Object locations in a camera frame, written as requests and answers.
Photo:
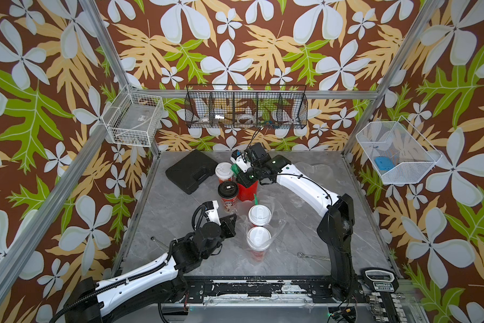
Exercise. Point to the black plastic tool case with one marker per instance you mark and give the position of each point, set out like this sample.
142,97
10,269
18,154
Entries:
189,172

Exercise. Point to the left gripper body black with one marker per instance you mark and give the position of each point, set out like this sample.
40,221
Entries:
217,242

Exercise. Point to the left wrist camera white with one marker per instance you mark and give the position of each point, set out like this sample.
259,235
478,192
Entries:
211,212

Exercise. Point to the red cup white lid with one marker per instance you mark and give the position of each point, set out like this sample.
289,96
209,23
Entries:
259,215
224,172
258,240

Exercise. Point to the white mesh basket right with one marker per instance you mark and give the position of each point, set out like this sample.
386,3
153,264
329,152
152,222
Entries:
413,155

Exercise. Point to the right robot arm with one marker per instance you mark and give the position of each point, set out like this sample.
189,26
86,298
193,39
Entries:
336,211

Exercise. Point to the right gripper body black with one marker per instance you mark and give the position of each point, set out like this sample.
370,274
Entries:
256,171

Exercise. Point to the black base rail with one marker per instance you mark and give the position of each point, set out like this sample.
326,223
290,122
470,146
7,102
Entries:
310,289

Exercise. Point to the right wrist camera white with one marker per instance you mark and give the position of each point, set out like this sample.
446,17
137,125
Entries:
239,159

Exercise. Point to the white wire basket left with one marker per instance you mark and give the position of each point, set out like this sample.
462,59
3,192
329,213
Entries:
133,118

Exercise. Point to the black label device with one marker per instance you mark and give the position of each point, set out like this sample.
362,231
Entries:
380,280

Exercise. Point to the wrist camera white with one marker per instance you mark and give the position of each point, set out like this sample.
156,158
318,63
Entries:
211,212
239,159

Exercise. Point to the black wire basket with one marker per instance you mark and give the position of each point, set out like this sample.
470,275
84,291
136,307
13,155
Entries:
246,106

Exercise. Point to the clear plastic carrier bag front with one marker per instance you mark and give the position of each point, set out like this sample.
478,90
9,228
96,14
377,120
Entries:
276,226

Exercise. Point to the red plastic straw cup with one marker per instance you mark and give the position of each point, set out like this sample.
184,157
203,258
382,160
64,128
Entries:
247,193

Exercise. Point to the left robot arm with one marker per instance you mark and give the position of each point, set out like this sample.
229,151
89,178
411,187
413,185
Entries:
157,282

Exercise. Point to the metal wrench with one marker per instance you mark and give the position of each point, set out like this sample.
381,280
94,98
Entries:
311,256

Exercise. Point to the red cup white lid front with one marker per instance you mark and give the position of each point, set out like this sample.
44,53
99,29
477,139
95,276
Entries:
258,240

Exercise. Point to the blue object in basket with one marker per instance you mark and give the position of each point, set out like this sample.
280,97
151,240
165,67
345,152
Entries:
384,164

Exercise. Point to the green wrapped straws bundle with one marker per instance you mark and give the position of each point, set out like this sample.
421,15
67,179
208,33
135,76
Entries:
235,169

